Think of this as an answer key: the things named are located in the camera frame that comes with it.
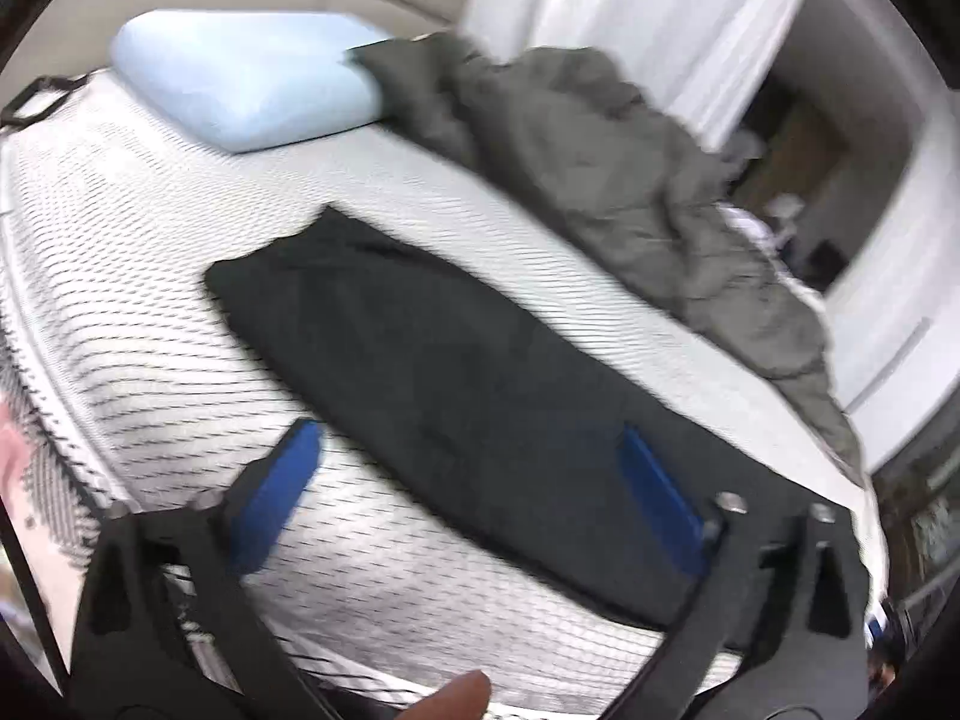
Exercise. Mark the grey duvet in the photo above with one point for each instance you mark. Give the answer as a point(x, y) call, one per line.
point(585, 150)

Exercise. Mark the black pants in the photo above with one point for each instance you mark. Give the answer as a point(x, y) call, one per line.
point(450, 360)

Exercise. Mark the dark box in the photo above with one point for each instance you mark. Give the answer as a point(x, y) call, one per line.
point(825, 259)

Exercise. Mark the white curtain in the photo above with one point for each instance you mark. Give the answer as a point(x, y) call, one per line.
point(637, 7)

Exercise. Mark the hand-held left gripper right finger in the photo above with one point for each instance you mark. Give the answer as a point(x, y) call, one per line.
point(660, 495)

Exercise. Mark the white bed sheet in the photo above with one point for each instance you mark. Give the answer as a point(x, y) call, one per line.
point(746, 223)

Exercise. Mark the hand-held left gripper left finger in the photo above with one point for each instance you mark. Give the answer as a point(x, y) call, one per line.
point(279, 491)

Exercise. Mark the white chair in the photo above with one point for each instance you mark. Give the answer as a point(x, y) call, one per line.
point(784, 208)

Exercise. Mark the white mesh mattress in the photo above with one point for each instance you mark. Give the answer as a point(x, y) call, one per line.
point(150, 240)

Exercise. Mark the light blue pillow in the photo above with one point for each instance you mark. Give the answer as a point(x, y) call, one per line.
point(240, 75)

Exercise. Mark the person's left hand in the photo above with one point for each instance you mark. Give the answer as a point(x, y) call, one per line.
point(450, 697)

